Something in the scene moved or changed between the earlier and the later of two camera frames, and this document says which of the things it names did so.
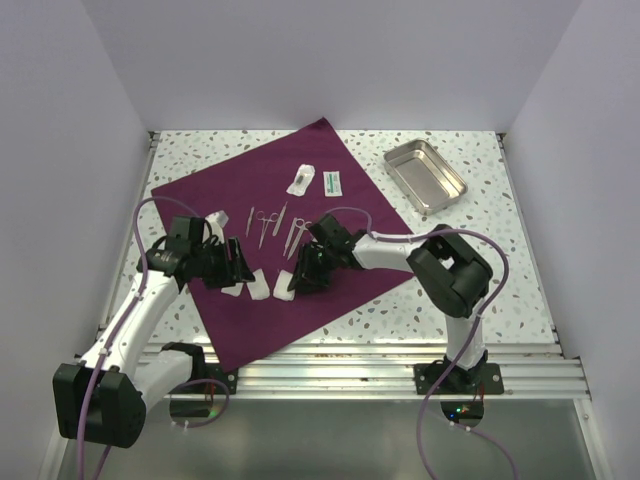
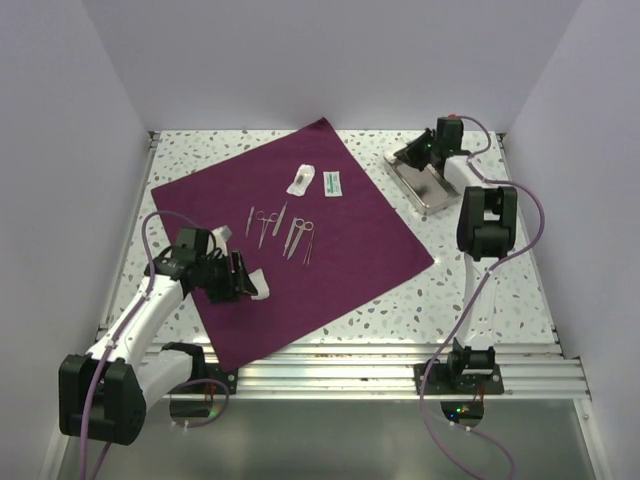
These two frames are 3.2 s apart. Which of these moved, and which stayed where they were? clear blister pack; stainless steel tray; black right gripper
Moved: black right gripper
Stayed: clear blister pack; stainless steel tray
